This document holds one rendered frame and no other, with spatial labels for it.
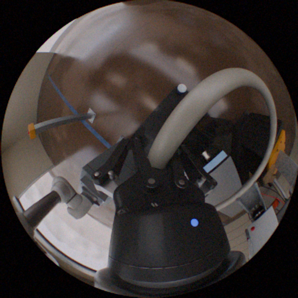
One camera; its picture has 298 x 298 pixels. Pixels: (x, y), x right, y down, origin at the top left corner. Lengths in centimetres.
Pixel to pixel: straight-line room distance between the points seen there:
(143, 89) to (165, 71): 38
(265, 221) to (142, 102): 165
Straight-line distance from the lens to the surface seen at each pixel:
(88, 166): 86
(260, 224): 80
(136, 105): 124
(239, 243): 572
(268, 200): 361
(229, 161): 55
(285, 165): 127
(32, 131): 122
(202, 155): 53
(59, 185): 81
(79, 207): 84
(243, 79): 15
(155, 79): 126
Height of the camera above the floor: 116
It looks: 65 degrees down
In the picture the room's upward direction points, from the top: 155 degrees counter-clockwise
